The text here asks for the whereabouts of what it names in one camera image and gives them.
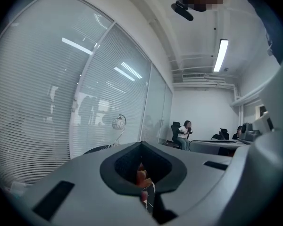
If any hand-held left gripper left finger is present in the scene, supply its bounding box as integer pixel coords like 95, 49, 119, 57
13, 141, 156, 226

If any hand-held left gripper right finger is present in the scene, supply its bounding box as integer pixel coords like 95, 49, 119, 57
141, 141, 235, 226

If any wooden compartment organizer tray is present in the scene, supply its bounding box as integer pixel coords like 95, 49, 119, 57
135, 163, 154, 209

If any office desk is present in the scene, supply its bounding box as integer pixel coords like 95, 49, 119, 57
188, 139, 248, 155

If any black office chair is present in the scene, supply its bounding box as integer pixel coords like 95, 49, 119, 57
171, 121, 183, 150
211, 127, 230, 141

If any grey rounded device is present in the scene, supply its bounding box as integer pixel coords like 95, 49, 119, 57
240, 122, 262, 143

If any floor lamp with globe shade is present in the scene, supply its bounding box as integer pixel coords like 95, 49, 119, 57
111, 113, 127, 148

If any white desktop machine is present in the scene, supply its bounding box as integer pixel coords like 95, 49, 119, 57
251, 111, 275, 134

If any white ceiling pipe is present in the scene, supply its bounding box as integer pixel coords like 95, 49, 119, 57
172, 78, 239, 101

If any white air vent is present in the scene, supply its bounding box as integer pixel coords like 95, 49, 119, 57
181, 73, 205, 79

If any glass partition with white blinds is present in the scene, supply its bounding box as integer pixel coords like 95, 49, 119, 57
0, 0, 174, 197

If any long ceiling light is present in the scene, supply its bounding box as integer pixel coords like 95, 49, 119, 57
213, 38, 229, 73

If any person's dark clothing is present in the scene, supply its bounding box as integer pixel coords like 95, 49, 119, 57
246, 0, 283, 65

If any white wall duct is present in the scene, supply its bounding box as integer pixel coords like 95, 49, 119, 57
230, 86, 268, 107

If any small wall window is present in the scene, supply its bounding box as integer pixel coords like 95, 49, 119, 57
255, 104, 267, 117

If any black head camera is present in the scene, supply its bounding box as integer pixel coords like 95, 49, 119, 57
171, 0, 194, 22

